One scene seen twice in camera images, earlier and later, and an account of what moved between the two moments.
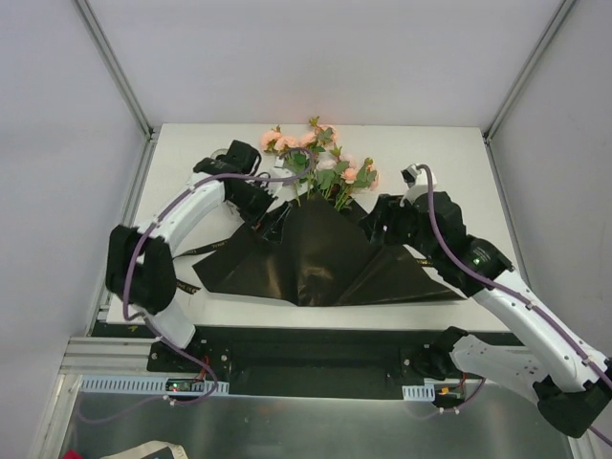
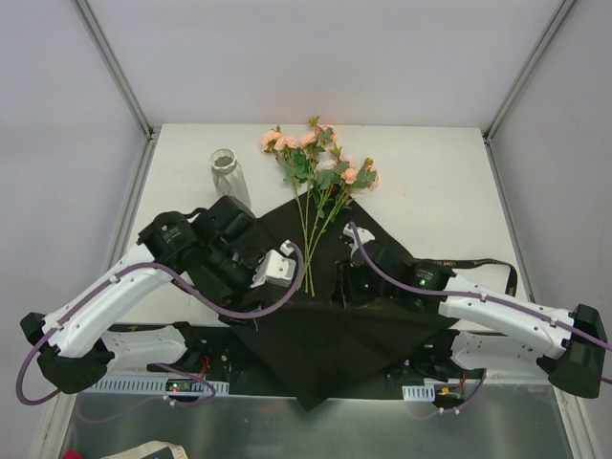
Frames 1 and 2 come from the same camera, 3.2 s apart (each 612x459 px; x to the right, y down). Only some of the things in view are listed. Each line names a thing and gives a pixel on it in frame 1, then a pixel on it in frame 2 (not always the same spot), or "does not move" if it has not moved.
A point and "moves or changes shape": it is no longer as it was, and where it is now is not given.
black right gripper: x=379 y=222 → x=348 y=285
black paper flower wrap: x=315 y=254 moves or changes shape
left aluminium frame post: x=151 y=133 does not move
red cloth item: x=72 y=454 does not move
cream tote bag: x=150 y=448 does not move
